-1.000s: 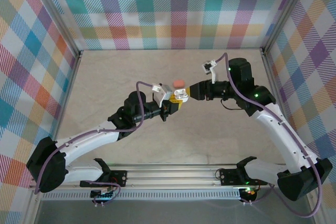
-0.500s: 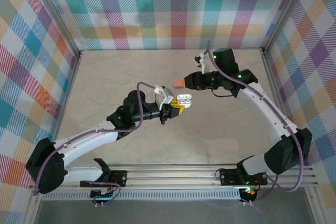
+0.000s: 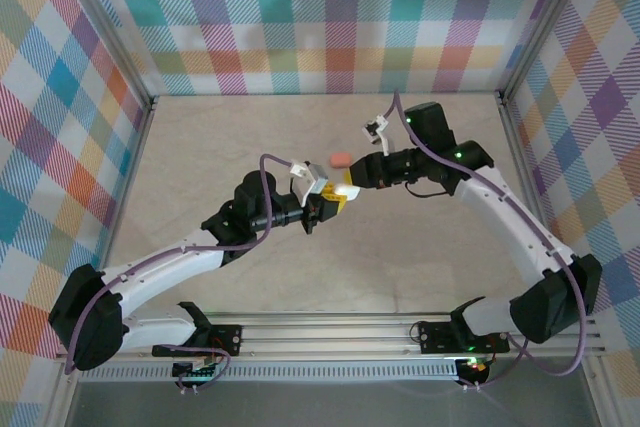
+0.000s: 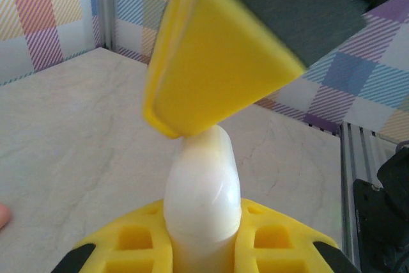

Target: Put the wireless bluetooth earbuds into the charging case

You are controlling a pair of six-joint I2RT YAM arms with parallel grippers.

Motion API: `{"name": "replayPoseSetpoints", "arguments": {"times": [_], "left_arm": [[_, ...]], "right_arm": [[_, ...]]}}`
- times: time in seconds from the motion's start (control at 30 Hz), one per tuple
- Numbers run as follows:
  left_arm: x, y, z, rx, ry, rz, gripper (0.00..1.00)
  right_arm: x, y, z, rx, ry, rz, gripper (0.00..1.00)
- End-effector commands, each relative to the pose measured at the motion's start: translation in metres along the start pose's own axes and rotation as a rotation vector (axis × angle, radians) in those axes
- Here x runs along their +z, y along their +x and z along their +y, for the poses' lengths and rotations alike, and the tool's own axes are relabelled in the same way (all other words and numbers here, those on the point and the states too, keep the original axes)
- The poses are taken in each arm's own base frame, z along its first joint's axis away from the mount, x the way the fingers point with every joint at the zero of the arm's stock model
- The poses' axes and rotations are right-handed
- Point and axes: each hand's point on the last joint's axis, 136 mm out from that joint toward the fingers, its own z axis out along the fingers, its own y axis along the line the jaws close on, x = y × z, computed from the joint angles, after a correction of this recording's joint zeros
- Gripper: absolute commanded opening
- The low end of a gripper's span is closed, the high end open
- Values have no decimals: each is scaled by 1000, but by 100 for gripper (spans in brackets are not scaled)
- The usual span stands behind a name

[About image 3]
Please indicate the pink earbud charging case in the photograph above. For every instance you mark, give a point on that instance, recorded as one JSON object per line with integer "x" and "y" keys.
{"x": 341, "y": 159}

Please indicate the small controller board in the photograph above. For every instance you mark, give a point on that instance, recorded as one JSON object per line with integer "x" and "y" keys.
{"x": 472, "y": 369}
{"x": 197, "y": 372}

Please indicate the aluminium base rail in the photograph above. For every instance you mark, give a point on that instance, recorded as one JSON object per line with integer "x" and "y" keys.
{"x": 325, "y": 334}

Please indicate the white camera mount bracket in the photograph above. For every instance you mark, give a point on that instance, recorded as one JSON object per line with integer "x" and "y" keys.
{"x": 298, "y": 168}
{"x": 385, "y": 144}

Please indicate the aluminium frame post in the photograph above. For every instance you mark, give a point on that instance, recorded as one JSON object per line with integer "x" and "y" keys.
{"x": 57, "y": 409}
{"x": 546, "y": 22}
{"x": 606, "y": 409}
{"x": 106, "y": 22}

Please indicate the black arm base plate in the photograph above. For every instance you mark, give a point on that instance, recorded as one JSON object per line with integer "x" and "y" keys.
{"x": 435, "y": 337}
{"x": 227, "y": 339}

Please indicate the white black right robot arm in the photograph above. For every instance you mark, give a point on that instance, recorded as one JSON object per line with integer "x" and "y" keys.
{"x": 515, "y": 232}

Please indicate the white left camera mount bracket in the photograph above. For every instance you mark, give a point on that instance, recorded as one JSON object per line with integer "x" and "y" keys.
{"x": 298, "y": 168}

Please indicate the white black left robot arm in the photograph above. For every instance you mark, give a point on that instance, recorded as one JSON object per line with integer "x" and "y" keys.
{"x": 165, "y": 267}

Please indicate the white earbud charging case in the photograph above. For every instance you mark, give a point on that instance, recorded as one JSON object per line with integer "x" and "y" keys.
{"x": 347, "y": 192}

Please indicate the white right camera mount bracket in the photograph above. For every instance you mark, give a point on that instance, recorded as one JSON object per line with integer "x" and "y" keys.
{"x": 385, "y": 144}

